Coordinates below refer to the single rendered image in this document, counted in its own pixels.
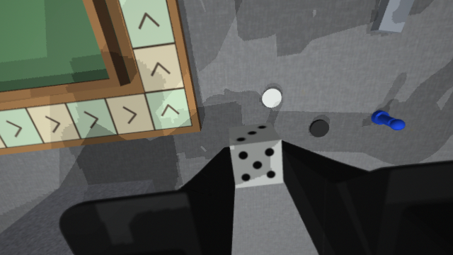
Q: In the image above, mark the brown wooden board frame with arrow squares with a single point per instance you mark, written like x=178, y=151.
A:
x=135, y=87

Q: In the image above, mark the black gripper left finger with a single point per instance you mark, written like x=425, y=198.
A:
x=197, y=218

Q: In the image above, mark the white die with black pips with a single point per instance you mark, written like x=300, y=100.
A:
x=256, y=154

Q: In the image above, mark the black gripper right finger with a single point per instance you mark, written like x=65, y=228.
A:
x=351, y=211

